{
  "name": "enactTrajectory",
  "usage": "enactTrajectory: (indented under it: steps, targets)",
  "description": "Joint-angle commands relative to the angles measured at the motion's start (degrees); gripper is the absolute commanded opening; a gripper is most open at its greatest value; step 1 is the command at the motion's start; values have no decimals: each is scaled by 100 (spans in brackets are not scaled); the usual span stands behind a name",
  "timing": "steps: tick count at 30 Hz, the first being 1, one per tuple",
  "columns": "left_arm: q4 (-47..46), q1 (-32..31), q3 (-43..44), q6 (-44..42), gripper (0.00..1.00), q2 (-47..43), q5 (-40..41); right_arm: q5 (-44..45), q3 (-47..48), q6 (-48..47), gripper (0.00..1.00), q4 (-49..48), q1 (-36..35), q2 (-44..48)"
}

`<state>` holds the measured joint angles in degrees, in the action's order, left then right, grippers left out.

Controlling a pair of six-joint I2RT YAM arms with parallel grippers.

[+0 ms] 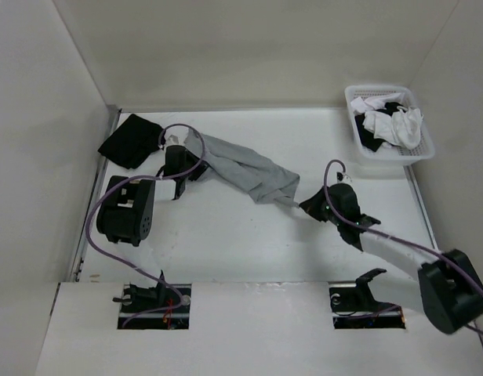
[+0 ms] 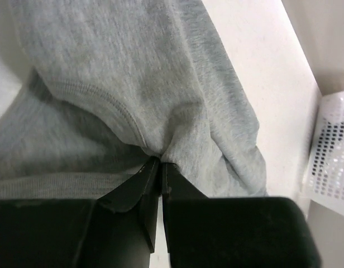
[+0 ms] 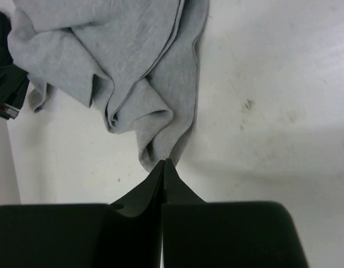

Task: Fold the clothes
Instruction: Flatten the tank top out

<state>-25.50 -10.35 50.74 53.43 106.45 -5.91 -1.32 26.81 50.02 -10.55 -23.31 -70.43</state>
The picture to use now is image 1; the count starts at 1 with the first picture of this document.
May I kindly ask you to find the aluminium table edge rail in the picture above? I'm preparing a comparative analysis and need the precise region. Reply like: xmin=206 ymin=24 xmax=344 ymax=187
xmin=66 ymin=104 xmax=121 ymax=282

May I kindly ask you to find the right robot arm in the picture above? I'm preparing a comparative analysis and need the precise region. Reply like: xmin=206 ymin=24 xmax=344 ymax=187
xmin=299 ymin=183 xmax=483 ymax=334

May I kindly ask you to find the white plastic laundry basket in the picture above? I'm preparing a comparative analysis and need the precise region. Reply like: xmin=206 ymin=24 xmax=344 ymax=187
xmin=344 ymin=84 xmax=435 ymax=167

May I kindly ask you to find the folded black tank top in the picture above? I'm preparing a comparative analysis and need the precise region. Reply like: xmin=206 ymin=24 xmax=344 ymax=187
xmin=98 ymin=114 xmax=165 ymax=169

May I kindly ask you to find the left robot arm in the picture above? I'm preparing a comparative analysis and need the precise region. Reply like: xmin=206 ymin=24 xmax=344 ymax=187
xmin=96 ymin=146 xmax=208 ymax=313

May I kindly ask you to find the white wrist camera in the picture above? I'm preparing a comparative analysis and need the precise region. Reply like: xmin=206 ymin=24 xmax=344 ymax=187
xmin=336 ymin=172 xmax=352 ymax=185
xmin=159 ymin=133 xmax=187 ymax=150

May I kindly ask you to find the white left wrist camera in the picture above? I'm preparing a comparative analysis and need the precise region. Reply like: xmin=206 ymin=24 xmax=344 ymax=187
xmin=159 ymin=133 xmax=187 ymax=150

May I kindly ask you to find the grey tank top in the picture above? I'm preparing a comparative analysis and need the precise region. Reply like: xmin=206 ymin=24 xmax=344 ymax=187
xmin=184 ymin=131 xmax=300 ymax=207

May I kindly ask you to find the black tank top in basket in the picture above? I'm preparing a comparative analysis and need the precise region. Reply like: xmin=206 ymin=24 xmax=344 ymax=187
xmin=354 ymin=102 xmax=401 ymax=152

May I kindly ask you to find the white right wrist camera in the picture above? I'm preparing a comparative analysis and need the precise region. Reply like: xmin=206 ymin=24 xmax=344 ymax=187
xmin=336 ymin=172 xmax=352 ymax=185

